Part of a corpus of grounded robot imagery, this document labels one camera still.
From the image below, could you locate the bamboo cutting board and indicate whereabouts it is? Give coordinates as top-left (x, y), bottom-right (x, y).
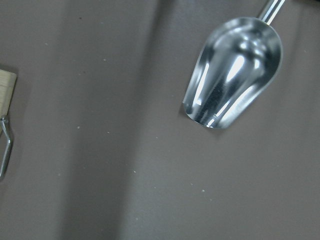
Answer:
top-left (0, 68), bottom-right (18, 182)

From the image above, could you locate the metal ice scoop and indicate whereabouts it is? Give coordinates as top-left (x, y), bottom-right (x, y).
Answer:
top-left (182, 0), bottom-right (284, 129)

